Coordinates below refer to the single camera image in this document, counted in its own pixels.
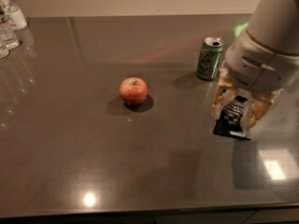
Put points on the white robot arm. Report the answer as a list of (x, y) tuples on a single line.
[(275, 25)]

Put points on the green soda can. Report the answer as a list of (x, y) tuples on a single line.
[(209, 58)]

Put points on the white hand sanitizer bottle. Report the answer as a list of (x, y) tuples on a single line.
[(14, 15)]

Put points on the black rxbar chocolate wrapper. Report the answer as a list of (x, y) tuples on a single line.
[(229, 122)]

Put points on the red apple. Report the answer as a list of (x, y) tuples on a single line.
[(133, 91)]

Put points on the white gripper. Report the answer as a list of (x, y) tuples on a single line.
[(263, 66)]

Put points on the clear plastic water bottle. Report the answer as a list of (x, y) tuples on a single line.
[(6, 33)]

